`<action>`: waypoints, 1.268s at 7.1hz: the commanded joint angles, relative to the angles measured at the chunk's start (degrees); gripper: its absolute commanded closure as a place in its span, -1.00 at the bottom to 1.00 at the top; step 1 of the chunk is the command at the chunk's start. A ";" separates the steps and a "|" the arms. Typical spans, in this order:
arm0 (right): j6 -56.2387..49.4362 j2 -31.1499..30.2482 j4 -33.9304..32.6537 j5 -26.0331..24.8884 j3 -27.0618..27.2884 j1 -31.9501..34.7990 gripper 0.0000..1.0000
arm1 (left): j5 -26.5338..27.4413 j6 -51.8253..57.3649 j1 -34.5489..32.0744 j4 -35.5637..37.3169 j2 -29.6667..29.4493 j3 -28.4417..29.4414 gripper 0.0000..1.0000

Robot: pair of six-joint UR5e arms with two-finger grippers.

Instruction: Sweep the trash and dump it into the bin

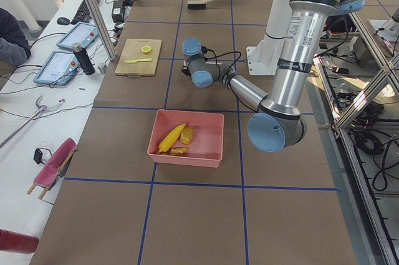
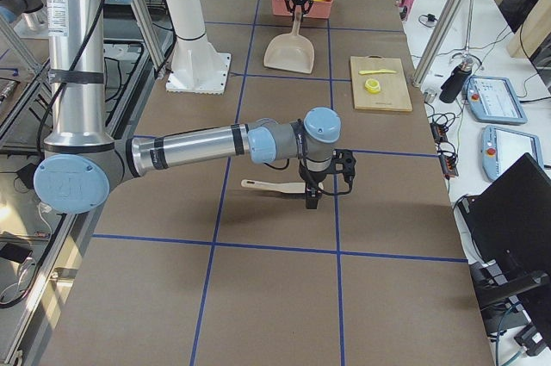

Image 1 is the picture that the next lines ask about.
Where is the yellow plastic knife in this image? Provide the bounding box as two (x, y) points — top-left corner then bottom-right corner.
(123, 58), (152, 64)

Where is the lower teach pendant tablet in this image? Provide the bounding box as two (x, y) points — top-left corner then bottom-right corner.
(33, 51), (80, 86)

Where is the black computer mouse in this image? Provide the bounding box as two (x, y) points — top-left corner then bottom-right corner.
(57, 17), (70, 26)

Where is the teach pendant tablet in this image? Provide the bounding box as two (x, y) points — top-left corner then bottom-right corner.
(33, 51), (80, 86)
(56, 22), (99, 51)

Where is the red bottle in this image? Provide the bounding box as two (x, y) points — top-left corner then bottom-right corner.
(0, 229), (39, 254)

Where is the bamboo cutting board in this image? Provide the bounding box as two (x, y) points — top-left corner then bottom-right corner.
(115, 39), (162, 77)

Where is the metal tripod stand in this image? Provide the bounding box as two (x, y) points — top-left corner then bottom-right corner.
(1, 95), (65, 148)

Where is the person in dark jacket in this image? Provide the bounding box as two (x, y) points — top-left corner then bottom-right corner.
(1, 8), (31, 67)

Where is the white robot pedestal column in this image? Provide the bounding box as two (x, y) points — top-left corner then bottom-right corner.
(246, 0), (292, 75)

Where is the pink cloth rack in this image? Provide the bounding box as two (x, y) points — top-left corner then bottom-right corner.
(27, 138), (77, 200)

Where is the aluminium frame post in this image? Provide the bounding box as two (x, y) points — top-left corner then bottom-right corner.
(84, 0), (117, 61)

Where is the upper teach pendant tablet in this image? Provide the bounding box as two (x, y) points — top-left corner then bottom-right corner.
(56, 22), (99, 51)

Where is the beige hand brush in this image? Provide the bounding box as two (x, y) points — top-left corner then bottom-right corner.
(187, 0), (218, 10)

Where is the black keyboard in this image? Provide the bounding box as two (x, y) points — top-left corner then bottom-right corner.
(70, 1), (91, 25)

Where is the black water bottle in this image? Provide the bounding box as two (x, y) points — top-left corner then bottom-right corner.
(72, 42), (95, 75)

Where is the yellow lemon slice toy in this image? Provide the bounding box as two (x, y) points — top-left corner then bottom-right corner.
(141, 46), (152, 54)

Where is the pink plastic bin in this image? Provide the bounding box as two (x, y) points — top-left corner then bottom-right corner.
(147, 109), (224, 168)

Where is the black power adapter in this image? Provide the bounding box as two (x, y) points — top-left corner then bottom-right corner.
(112, 0), (125, 23)

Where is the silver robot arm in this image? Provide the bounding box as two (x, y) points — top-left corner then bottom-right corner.
(182, 0), (365, 153)

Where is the yellow toy corn cob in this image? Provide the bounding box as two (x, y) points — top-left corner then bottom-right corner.
(157, 123), (186, 154)

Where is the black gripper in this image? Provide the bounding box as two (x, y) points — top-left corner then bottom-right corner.
(181, 0), (199, 76)

